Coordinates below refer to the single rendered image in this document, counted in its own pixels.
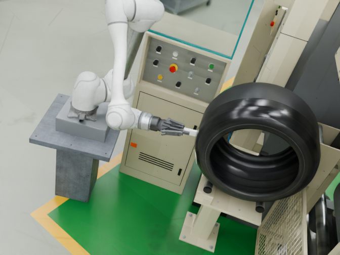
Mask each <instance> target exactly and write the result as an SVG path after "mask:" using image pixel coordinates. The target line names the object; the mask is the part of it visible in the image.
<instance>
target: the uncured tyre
mask: <svg viewBox="0 0 340 255"><path fill-rule="evenodd" d="M243 129H256V130H263V131H267V132H270V133H273V134H275V135H277V136H279V137H281V138H282V139H284V140H285V141H286V142H287V143H288V144H289V145H290V146H289V147H288V148H286V149H285V150H283V151H281V152H279V153H276V154H273V155H266V156H257V155H251V154H247V153H244V152H242V151H240V150H238V149H236V148H235V147H233V146H232V145H231V144H230V143H229V142H228V141H227V140H226V138H225V137H224V135H226V134H228V133H230V132H233V131H237V130H243ZM194 149H195V152H196V160H197V164H198V166H199V168H200V170H201V172H202V173H203V174H204V176H205V177H206V178H207V179H208V180H209V181H210V182H211V183H212V184H213V185H214V186H216V187H217V188H219V189H220V190H222V191H223V192H225V193H227V194H229V195H231V196H233V197H236V198H239V199H242V200H246V201H253V202H269V201H276V200H280V199H284V198H287V197H290V196H292V195H295V194H296V193H298V192H300V191H301V190H303V189H304V188H305V187H306V186H307V185H308V184H309V183H310V182H311V181H312V179H313V178H314V176H315V174H316V172H317V169H318V167H319V163H320V158H321V150H320V137H319V126H318V122H317V119H316V117H315V115H314V113H313V111H312V110H311V108H310V107H309V106H308V104H307V103H306V102H305V101H304V100H303V99H302V98H301V97H300V96H298V95H297V94H295V93H294V92H292V91H290V90H288V89H286V88H284V87H281V86H278V85H275V84H271V83H265V82H249V83H243V84H239V85H236V86H233V87H231V88H229V89H227V90H225V91H223V92H222V93H220V94H219V95H218V96H217V97H216V98H214V99H213V100H212V101H211V103H210V104H209V105H208V107H207V108H206V110H205V112H204V114H203V117H202V120H201V123H200V125H199V128H198V131H197V134H196V137H195V142H194Z"/></svg>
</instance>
